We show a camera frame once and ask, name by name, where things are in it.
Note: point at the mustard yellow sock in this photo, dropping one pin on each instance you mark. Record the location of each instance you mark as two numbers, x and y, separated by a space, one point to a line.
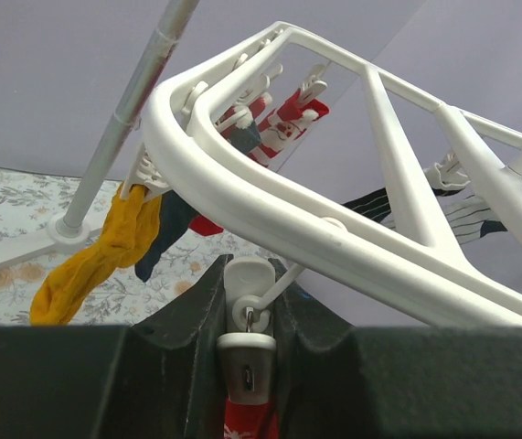
128 231

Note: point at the red sock with white pattern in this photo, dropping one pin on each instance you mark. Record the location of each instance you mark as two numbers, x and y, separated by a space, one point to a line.
251 421

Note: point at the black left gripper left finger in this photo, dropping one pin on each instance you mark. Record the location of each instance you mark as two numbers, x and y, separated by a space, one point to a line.
159 378

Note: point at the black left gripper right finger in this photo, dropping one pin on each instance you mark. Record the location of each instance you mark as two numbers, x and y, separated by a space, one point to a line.
335 380

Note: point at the white drying rack stand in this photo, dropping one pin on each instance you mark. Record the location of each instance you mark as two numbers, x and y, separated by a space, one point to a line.
67 232

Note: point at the white clip sock hanger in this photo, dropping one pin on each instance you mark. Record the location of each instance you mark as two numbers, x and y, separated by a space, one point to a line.
411 260

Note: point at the black white striped sock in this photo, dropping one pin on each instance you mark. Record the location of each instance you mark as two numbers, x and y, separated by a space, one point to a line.
374 206

